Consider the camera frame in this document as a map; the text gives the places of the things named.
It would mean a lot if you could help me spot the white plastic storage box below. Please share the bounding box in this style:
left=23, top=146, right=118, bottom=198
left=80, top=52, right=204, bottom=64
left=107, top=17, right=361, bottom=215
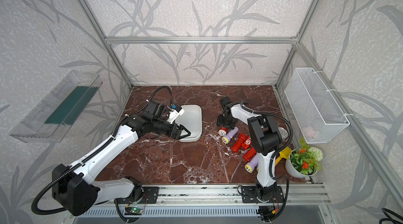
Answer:
left=175, top=104, right=202, bottom=143

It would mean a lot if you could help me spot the white wire mesh basket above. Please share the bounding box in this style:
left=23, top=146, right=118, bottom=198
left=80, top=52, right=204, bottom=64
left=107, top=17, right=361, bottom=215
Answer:
left=285, top=68, right=350, bottom=144

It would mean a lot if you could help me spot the clear plastic wall shelf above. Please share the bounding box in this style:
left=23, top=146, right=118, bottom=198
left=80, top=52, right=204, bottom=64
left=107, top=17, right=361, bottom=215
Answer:
left=10, top=71, right=102, bottom=143

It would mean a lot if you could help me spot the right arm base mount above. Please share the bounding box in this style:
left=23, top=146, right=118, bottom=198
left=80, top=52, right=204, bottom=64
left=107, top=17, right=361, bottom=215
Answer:
left=239, top=186, right=285, bottom=204

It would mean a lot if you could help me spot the red flashlight long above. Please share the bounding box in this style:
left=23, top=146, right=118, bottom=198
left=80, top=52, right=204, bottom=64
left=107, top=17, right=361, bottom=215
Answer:
left=231, top=133, right=247, bottom=153

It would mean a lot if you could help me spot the round tin can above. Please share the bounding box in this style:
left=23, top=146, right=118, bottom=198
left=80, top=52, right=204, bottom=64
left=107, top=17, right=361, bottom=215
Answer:
left=278, top=127, right=289, bottom=141

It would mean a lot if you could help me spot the purple flashlight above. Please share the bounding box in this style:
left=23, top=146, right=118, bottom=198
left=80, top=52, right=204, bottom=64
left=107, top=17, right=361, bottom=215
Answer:
left=221, top=127, right=239, bottom=144
left=245, top=154, right=259, bottom=173

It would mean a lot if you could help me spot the potted artificial flower plant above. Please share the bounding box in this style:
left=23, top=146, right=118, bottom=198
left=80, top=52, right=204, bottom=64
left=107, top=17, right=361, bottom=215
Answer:
left=285, top=138, right=323, bottom=178

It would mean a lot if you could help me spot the yellow toy shovel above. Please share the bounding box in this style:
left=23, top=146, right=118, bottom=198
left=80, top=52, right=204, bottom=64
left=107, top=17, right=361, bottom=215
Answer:
left=275, top=147, right=292, bottom=165

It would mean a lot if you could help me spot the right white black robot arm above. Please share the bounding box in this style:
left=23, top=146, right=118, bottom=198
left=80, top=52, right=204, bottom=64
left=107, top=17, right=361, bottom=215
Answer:
left=217, top=97, right=293, bottom=199

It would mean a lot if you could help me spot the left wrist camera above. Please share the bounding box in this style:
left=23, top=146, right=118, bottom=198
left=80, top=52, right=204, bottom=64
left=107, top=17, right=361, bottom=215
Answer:
left=167, top=104, right=185, bottom=124

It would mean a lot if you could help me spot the red flashlight with logo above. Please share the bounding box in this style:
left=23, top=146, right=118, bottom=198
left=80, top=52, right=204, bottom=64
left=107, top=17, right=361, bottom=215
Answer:
left=241, top=137, right=251, bottom=150

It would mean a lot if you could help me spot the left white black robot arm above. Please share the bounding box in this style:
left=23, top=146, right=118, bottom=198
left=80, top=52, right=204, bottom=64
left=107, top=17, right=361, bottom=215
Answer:
left=31, top=99, right=187, bottom=216

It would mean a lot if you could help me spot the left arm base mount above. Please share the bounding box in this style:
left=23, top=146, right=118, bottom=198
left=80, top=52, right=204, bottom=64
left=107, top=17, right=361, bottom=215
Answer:
left=117, top=186, right=159, bottom=205

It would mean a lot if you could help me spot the aluminium front rail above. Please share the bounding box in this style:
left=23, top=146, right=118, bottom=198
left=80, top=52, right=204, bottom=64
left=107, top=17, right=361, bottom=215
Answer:
left=65, top=184, right=331, bottom=207

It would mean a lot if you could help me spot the green shelf liner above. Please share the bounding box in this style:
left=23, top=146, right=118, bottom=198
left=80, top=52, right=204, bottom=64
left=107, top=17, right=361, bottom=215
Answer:
left=45, top=86, right=99, bottom=125

